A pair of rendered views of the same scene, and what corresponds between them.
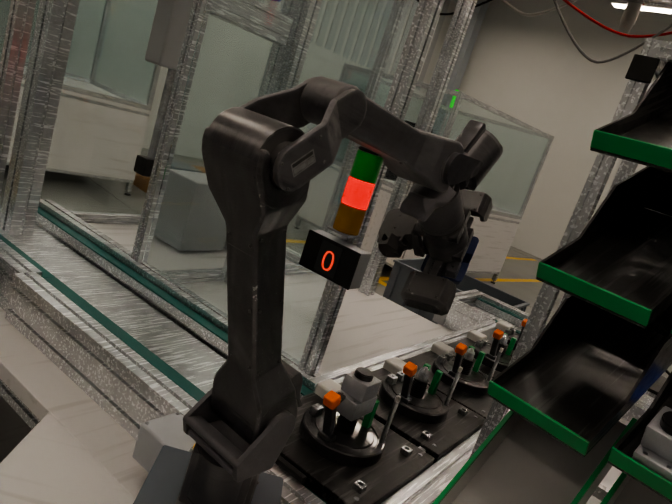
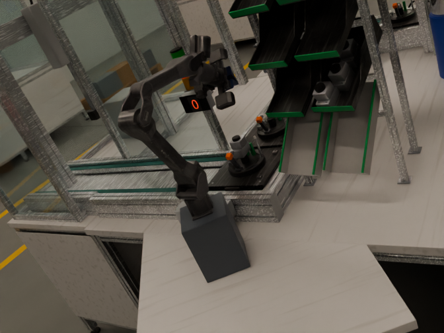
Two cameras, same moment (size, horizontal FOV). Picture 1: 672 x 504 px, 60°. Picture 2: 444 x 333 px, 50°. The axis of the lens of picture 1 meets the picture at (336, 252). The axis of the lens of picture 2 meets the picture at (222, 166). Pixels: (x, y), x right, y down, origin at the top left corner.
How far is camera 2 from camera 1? 0.79 m
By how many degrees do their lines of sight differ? 15
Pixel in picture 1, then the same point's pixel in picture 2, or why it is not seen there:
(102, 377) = (150, 209)
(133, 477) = not seen: hidden behind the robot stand
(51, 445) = (152, 240)
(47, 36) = (13, 98)
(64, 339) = (127, 207)
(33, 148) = (47, 147)
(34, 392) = (133, 231)
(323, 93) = (137, 90)
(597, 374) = (303, 80)
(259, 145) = (133, 121)
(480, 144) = (199, 42)
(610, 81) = not seen: outside the picture
